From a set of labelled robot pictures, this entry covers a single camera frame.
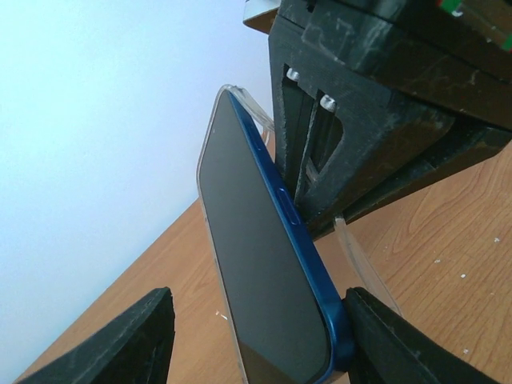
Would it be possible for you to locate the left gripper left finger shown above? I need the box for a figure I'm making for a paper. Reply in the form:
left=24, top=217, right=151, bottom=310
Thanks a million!
left=21, top=287, right=175, bottom=383

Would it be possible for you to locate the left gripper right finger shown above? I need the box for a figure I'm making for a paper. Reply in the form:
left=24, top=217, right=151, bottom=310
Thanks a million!
left=344, top=287, right=495, bottom=384

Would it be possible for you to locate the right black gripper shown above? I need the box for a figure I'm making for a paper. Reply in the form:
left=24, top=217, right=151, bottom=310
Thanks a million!
left=243, top=1, right=511, bottom=238

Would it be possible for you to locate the blue phone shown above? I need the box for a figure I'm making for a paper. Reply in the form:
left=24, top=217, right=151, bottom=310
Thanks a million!
left=198, top=90, right=357, bottom=384

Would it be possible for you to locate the clear phone case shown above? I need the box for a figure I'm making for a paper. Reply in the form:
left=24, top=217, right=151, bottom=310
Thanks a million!
left=194, top=83, right=403, bottom=384

